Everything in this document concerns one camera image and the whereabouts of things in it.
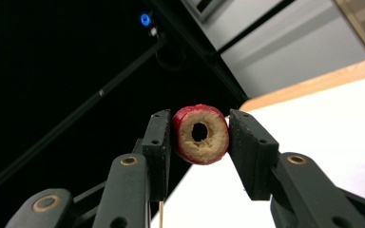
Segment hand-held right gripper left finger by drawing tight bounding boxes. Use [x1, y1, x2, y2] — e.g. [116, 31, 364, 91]
[91, 109, 172, 228]

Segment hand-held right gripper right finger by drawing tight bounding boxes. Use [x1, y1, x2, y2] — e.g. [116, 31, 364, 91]
[227, 109, 365, 228]

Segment cored red hawthorn fruit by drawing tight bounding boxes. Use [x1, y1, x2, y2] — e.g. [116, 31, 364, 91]
[171, 104, 230, 166]

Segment light wooden table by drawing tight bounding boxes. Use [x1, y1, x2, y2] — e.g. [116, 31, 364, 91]
[240, 54, 365, 113]

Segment black curtain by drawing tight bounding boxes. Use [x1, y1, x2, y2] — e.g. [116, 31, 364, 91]
[0, 0, 245, 228]

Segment blue round knob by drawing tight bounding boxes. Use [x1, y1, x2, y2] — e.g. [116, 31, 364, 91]
[140, 12, 152, 28]

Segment black metal frame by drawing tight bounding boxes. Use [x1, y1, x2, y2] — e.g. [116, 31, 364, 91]
[0, 0, 249, 200]

